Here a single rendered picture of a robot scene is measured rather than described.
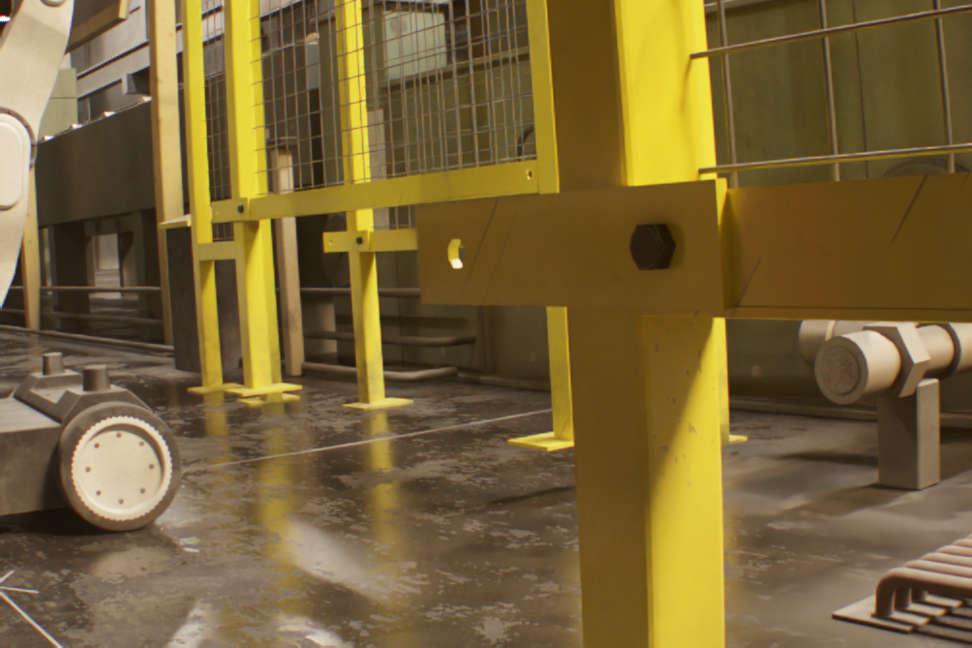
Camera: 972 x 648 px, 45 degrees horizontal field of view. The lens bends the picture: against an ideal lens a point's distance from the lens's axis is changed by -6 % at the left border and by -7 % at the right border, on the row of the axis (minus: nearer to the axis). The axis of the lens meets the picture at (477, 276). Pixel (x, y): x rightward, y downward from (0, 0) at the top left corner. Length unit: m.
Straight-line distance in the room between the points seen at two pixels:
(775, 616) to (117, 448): 1.04
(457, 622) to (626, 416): 0.87
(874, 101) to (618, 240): 2.05
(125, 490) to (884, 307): 1.61
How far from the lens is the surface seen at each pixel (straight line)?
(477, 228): 0.60
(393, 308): 3.92
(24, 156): 2.08
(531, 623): 1.37
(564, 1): 0.55
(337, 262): 4.11
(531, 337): 3.37
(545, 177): 1.91
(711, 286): 0.48
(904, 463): 1.91
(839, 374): 1.77
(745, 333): 2.80
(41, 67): 2.15
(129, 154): 6.06
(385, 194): 2.29
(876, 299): 0.44
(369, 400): 3.16
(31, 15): 2.13
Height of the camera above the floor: 0.43
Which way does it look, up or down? 2 degrees down
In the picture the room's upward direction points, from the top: 4 degrees counter-clockwise
